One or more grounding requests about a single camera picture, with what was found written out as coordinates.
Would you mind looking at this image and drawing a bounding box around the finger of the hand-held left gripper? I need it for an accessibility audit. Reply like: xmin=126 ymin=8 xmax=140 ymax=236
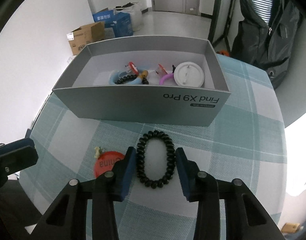
xmin=0 ymin=146 xmax=39 ymax=189
xmin=0 ymin=137 xmax=36 ymax=153

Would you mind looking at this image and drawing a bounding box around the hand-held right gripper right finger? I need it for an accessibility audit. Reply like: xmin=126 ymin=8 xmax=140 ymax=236
xmin=175 ymin=147 xmax=286 ymax=240

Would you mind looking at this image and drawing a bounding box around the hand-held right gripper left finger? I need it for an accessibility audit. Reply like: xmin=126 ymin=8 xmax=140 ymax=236
xmin=25 ymin=146 xmax=136 ymax=240

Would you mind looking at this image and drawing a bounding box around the black spiral hair tie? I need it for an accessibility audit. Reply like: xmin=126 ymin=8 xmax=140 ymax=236
xmin=136 ymin=130 xmax=176 ymax=188

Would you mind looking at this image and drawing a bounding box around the red round badge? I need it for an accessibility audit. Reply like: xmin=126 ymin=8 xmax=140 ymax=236
xmin=94 ymin=151 xmax=125 ymax=179

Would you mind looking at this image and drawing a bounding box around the grey cardboard box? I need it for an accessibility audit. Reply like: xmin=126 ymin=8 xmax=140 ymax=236
xmin=52 ymin=35 xmax=232 ymax=127

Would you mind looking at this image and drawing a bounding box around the black bead bracelet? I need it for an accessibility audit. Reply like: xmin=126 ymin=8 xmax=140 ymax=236
xmin=115 ymin=74 xmax=150 ymax=85

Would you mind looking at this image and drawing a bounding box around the light blue bracelet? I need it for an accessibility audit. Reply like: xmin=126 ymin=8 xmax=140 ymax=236
xmin=108 ymin=66 xmax=150 ymax=85

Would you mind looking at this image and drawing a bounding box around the purple bracelet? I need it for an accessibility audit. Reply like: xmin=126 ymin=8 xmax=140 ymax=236
xmin=159 ymin=70 xmax=177 ymax=85

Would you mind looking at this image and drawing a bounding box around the white round badge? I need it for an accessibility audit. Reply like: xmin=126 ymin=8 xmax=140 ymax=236
xmin=173 ymin=62 xmax=205 ymax=88

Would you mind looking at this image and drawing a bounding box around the red and white charm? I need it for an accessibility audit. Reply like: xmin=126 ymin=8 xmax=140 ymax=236
xmin=125 ymin=61 xmax=140 ymax=75

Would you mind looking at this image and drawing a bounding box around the orange red charm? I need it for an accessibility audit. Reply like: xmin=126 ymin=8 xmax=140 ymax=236
xmin=155 ymin=64 xmax=168 ymax=77

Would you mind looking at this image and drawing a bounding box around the teal checked cloth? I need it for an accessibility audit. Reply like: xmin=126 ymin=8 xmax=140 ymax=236
xmin=19 ymin=52 xmax=288 ymax=240

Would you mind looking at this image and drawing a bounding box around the small yellow box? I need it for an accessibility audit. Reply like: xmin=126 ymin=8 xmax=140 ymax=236
xmin=281 ymin=222 xmax=302 ymax=235

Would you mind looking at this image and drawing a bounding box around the brown cardboard box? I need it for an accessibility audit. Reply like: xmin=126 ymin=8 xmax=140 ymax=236
xmin=67 ymin=21 xmax=105 ymax=56

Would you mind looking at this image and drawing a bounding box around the blue cardboard box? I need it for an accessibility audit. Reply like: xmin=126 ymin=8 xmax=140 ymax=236
xmin=92 ymin=8 xmax=134 ymax=39

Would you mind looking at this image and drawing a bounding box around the black jacket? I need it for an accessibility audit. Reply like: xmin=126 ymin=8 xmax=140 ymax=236
xmin=230 ymin=0 xmax=303 ymax=90

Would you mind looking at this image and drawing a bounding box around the white sack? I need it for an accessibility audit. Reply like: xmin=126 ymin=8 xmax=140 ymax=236
xmin=113 ymin=1 xmax=143 ymax=32

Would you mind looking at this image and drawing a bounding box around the black metal rack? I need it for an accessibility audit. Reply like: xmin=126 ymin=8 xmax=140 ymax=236
xmin=208 ymin=0 xmax=239 ymax=53

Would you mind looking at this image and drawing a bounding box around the striped shirt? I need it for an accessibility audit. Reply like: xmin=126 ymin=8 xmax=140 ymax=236
xmin=246 ymin=0 xmax=274 ymax=25

